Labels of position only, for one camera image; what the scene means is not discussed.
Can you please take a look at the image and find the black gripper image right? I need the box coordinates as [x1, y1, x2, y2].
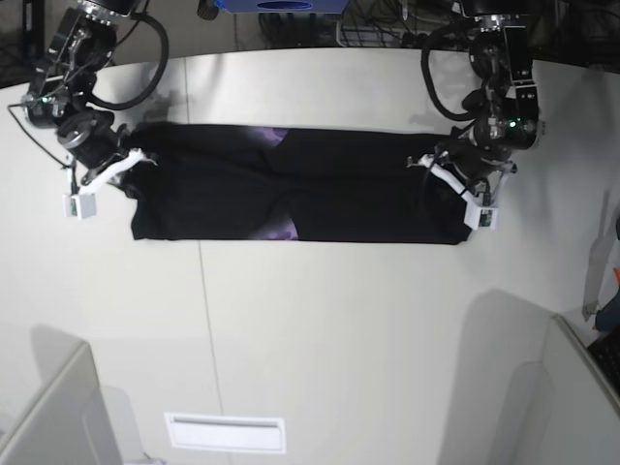
[406, 138, 512, 208]

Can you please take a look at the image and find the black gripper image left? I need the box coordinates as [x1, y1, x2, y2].
[56, 109, 158, 200]

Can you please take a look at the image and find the black graphic T-shirt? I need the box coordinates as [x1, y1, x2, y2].
[127, 123, 471, 245]

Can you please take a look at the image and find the blue box with oval hole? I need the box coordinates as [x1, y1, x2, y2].
[215, 0, 349, 15]

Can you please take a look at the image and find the teal and orange object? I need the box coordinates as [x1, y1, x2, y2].
[594, 291, 620, 332]

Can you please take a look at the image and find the black keyboard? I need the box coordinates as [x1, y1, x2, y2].
[588, 333, 619, 392]

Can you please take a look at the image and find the grey left desk partition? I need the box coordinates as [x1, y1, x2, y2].
[1, 342, 123, 464]

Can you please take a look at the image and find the grey desk partition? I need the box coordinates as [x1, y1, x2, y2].
[538, 316, 619, 465]
[1, 342, 123, 464]

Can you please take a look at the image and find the grey right desk partition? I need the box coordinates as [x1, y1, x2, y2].
[538, 316, 619, 465]

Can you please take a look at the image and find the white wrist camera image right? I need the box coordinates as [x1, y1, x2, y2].
[464, 202, 499, 231]

